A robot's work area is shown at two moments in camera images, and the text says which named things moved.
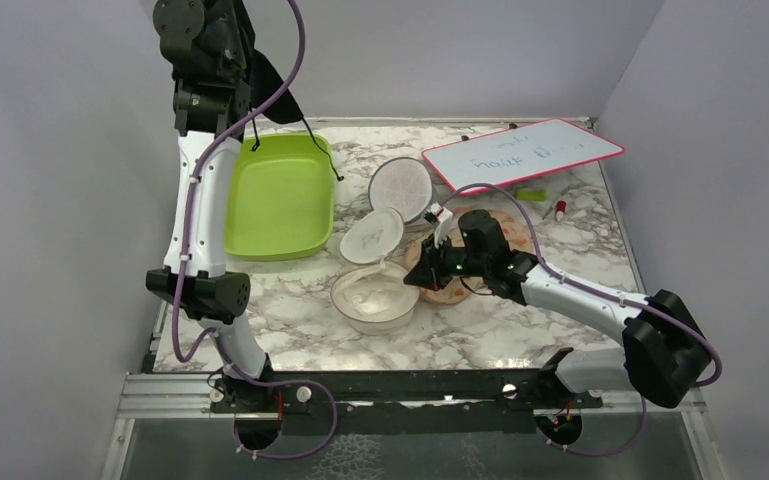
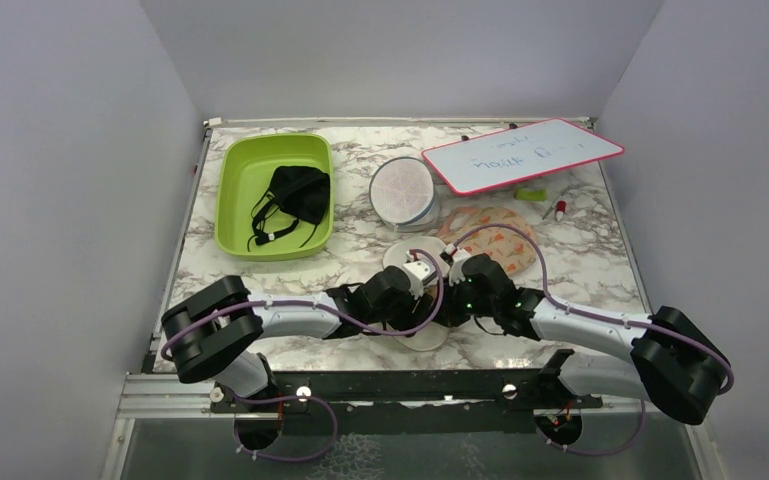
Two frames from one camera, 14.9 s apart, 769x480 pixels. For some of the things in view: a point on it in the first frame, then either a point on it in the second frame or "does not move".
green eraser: (531, 194) does not move
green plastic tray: (279, 196) does not move
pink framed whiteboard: (519, 153) does not move
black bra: (285, 109) to (296, 193)
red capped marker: (561, 207) does not move
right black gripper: (428, 272) to (448, 316)
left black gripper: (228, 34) to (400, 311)
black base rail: (443, 404) does not move
